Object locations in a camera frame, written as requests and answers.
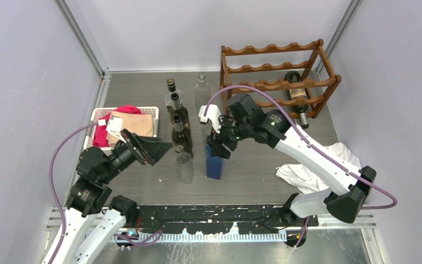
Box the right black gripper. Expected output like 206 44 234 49
206 114 251 158

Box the wooden wine rack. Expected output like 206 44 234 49
220 39 342 119

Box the clear glass bottle front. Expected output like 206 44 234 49
174 145 193 183

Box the clear glass bottle centre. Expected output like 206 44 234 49
202 122 213 146

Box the white plastic basket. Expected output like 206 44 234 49
84 106 160 151

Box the tall clear glass bottle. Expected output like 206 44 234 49
194 74 210 114

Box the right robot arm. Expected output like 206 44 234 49
198 93 376 226

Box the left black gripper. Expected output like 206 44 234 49
100 128 173 183

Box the clear whisky bottle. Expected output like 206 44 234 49
164 78 184 109

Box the red cloth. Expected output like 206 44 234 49
93 105 142 147

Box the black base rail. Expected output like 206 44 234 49
123 205 304 235

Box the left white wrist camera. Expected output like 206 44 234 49
97 115 126 142

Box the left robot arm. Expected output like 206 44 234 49
42 129 173 263

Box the white cloth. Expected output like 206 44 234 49
275 142 362 196

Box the dark green wine bottle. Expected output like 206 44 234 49
284 71 309 129

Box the green wine bottle middle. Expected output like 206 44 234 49
167 93 190 128

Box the blue square glass bottle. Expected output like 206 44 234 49
205 144 224 180

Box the green wine bottle front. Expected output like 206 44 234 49
171 114 194 158

